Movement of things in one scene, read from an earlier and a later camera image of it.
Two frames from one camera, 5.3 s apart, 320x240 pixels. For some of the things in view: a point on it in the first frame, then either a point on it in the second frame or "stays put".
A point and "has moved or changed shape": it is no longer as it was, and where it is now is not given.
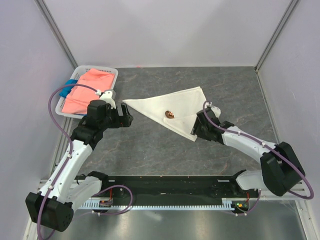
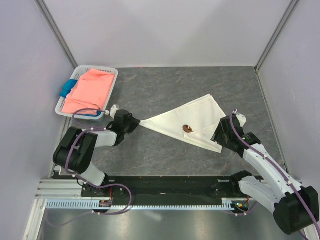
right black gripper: (196, 130) → (217, 136)
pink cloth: (79, 97) stays put
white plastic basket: (78, 71) stays put
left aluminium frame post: (57, 32) stays put
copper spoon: (169, 114) → (187, 128)
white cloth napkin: (178, 108) has moved or changed shape
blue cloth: (66, 89) stays put
